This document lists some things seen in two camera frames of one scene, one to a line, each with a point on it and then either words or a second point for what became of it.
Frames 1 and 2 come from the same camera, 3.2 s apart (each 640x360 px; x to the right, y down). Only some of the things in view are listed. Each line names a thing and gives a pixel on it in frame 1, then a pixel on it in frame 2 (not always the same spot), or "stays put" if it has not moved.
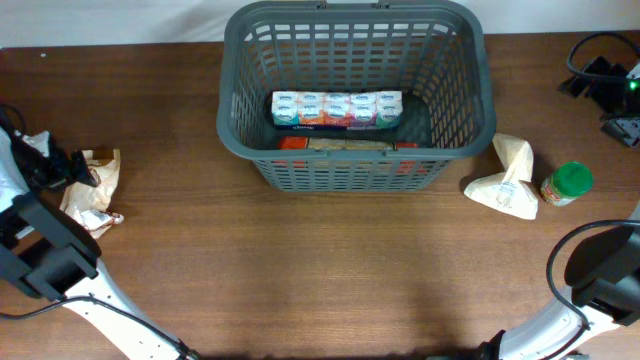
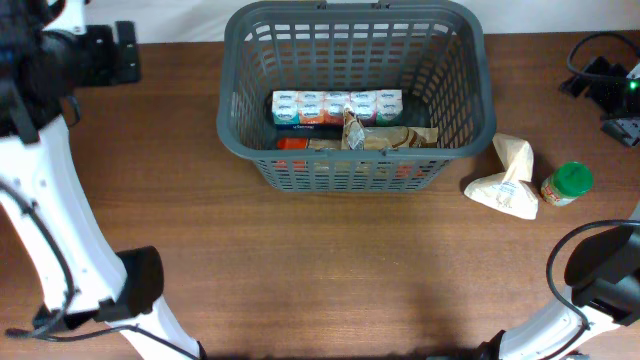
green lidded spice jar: (567, 182) stays put
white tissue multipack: (337, 110) stays put
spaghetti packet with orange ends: (328, 143) to (342, 168)
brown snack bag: (90, 206) to (355, 136)
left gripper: (58, 172) to (110, 68)
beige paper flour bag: (510, 193) stays put
